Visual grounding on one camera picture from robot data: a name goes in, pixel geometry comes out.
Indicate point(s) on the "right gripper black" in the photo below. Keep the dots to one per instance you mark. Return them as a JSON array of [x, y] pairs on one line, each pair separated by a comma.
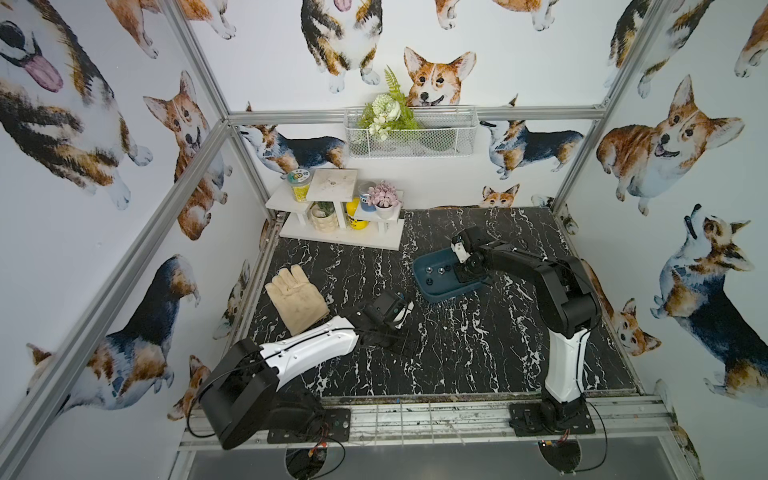
[[466, 267]]

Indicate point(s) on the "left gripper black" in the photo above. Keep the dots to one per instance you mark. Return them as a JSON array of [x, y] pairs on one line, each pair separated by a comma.
[[387, 321]]

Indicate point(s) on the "teal plastic storage box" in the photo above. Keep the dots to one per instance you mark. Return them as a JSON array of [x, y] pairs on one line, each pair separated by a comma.
[[445, 286]]

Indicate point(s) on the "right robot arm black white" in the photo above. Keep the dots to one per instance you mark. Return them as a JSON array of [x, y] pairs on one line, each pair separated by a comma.
[[567, 305]]

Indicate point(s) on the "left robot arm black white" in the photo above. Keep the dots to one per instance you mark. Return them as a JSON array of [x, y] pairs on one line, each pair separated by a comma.
[[249, 390]]

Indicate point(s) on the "beige work glove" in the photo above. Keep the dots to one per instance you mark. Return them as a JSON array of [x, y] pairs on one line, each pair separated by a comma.
[[298, 302]]

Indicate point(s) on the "woven basket with plant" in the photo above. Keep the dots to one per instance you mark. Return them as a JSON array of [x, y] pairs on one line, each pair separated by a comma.
[[323, 217]]

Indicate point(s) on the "white tiered display shelf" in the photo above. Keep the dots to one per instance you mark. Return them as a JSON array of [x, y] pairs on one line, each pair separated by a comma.
[[356, 228]]

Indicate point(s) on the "pink flowers in white pot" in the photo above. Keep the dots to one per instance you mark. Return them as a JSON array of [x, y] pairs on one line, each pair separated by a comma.
[[383, 196]]

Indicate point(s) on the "blue cup on shelf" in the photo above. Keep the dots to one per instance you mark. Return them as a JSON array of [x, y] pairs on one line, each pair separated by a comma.
[[364, 194]]

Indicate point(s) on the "green yellow snack cup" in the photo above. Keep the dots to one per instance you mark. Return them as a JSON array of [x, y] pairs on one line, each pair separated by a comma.
[[300, 180]]

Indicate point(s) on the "green white artificial flowers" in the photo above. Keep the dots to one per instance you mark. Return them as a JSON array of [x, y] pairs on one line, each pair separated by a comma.
[[388, 115]]

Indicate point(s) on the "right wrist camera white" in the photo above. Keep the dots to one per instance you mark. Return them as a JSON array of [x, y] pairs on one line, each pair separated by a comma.
[[460, 251]]

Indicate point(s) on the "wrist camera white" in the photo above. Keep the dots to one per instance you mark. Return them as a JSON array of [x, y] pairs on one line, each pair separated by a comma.
[[403, 315], [460, 251]]

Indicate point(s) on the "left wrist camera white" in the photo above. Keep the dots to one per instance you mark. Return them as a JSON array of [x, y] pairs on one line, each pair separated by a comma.
[[403, 315]]

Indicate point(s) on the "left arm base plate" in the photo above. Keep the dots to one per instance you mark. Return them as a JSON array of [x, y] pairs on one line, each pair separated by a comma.
[[306, 427]]

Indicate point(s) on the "white wire wall basket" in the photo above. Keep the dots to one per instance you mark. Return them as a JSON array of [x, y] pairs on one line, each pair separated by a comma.
[[441, 132]]

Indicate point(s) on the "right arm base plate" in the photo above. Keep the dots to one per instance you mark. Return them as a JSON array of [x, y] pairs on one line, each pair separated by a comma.
[[536, 419]]

